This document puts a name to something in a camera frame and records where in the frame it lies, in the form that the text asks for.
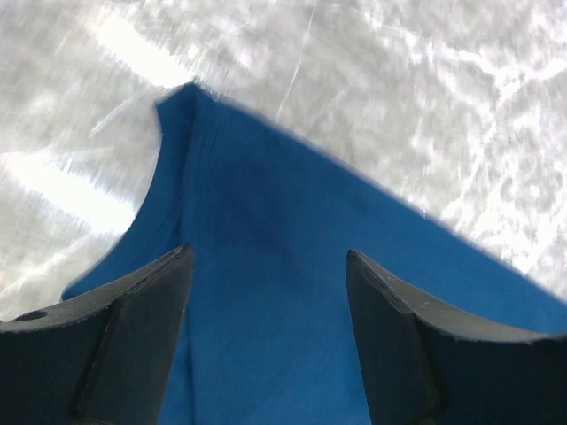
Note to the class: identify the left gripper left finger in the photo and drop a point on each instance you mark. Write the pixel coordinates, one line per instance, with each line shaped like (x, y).
(103, 357)

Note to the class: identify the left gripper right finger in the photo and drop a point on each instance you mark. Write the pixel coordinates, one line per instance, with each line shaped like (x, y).
(424, 361)

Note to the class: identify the blue t shirt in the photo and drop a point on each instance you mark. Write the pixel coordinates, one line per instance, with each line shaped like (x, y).
(268, 337)

